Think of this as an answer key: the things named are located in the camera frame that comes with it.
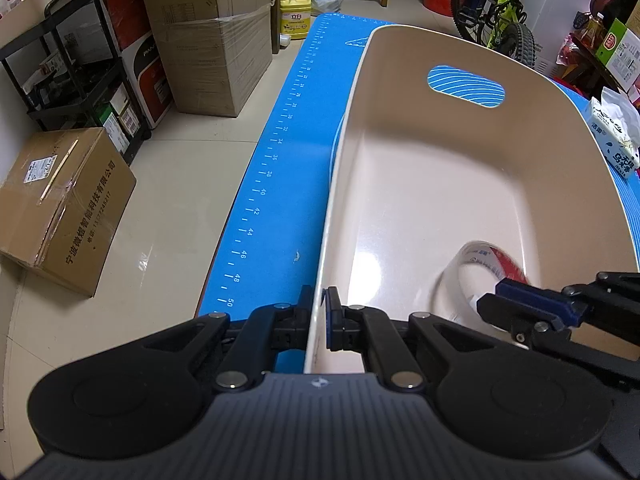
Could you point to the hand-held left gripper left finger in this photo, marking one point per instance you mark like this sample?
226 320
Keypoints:
306 310

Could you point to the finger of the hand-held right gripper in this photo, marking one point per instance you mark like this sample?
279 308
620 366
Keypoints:
610 287
530 297

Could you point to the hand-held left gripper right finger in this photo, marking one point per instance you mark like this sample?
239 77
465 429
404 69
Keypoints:
332 317

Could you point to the clear tape roll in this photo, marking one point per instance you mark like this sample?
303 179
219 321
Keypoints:
452 270

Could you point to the beige plastic bin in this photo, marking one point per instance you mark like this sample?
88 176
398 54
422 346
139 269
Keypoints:
450 185

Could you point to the blue silicone mat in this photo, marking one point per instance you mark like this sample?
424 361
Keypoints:
280 185

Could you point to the white tissue pack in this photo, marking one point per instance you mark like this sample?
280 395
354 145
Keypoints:
615 135

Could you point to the green and white carton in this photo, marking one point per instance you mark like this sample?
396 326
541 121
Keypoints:
620 55

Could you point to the plastic-wrapped cardboard box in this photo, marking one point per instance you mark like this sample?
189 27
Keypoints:
220 65

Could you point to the amber drink bottle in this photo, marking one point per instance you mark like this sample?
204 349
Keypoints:
594 27

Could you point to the flat brown cardboard box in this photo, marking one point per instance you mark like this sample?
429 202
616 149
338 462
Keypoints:
65 200

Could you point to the green and white small boxes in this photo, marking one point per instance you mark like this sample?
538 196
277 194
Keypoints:
122 117

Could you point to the small white cup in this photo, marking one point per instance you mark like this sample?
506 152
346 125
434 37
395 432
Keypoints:
285 41

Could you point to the green and black bicycle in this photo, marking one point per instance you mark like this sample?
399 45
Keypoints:
500 20

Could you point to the red and white appliance box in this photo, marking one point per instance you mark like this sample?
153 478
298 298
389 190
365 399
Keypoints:
147 80

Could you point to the large yellow detergent jug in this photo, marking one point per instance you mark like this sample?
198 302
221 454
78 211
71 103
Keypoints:
295 20

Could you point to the white chest freezer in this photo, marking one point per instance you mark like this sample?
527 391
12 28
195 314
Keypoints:
560 0

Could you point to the black metal rack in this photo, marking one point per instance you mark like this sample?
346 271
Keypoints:
80 60

